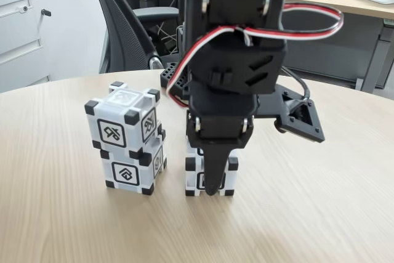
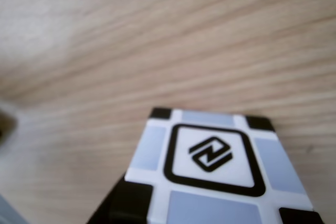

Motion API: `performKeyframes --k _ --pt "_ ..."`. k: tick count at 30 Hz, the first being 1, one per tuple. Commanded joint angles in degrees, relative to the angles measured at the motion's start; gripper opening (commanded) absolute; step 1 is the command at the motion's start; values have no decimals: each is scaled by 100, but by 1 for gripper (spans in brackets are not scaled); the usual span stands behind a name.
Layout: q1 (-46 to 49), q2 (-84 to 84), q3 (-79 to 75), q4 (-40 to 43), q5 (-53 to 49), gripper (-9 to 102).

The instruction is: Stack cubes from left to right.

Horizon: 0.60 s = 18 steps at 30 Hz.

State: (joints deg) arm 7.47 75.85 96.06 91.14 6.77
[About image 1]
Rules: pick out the white cube with bar symbols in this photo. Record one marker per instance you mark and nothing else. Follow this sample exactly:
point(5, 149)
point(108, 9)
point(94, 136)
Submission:
point(194, 183)

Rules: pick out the white cube with scissors symbol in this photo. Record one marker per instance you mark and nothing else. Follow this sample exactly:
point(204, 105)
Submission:
point(110, 112)

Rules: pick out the white cube with house symbol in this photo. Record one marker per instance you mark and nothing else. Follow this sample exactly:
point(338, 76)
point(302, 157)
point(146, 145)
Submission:
point(126, 174)

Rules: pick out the black office chair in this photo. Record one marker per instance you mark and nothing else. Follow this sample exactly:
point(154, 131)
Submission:
point(123, 22)

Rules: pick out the white drawer cabinet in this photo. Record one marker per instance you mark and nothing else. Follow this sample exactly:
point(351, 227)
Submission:
point(70, 29)

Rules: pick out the black cabinet key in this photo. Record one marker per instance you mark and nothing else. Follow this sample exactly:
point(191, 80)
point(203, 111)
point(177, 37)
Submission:
point(46, 13)

